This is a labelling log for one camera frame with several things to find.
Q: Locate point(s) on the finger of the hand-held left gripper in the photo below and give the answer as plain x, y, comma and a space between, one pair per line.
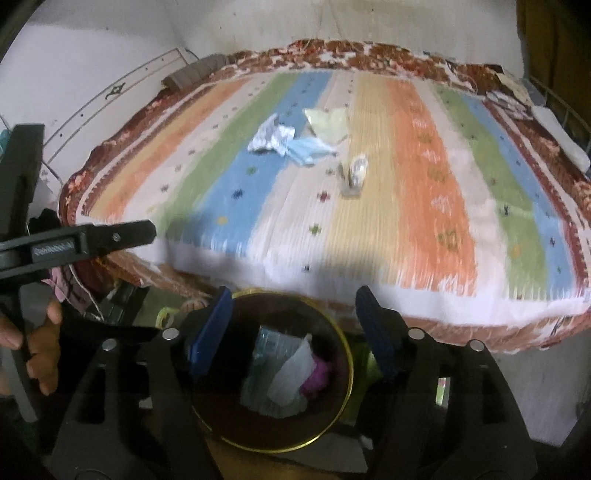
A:
122, 236

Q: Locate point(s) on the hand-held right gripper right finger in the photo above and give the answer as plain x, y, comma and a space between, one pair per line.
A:
376, 332

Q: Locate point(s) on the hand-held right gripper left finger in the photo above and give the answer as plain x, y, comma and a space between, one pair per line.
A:
210, 332

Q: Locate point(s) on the white cardboard box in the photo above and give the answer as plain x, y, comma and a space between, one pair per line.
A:
258, 383

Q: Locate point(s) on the pink plastic bag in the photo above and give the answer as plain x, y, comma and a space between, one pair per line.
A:
319, 376

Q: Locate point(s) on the dark bin with gold rim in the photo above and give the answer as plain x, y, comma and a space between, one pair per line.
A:
221, 415

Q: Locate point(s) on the person's left hand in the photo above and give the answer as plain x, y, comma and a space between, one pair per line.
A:
39, 350

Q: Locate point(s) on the green patterned cloth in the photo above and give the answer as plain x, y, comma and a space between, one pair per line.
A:
367, 364

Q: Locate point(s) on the white headboard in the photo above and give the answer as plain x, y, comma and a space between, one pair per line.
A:
115, 87

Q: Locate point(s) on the striped woven mat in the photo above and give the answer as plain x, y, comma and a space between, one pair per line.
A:
415, 194

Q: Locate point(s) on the small crumpled wrapper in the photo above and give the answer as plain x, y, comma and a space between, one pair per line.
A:
358, 170

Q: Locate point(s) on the grey folded cloth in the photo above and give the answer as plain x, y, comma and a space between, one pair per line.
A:
196, 71

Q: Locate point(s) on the blue face mask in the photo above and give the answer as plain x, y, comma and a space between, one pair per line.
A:
307, 152

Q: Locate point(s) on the pale yellow tissue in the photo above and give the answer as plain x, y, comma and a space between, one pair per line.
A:
325, 121

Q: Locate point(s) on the small white sachets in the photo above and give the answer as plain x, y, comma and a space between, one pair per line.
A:
508, 105

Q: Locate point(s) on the white folded cloth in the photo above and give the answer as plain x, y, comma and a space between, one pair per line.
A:
561, 134

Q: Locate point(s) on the brown floral blanket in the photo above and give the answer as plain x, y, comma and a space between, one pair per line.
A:
383, 53

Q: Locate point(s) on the cream patterned cloth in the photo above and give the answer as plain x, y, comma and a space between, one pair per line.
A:
512, 85

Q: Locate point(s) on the yellow hanging garment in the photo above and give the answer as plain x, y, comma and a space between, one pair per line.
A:
554, 41

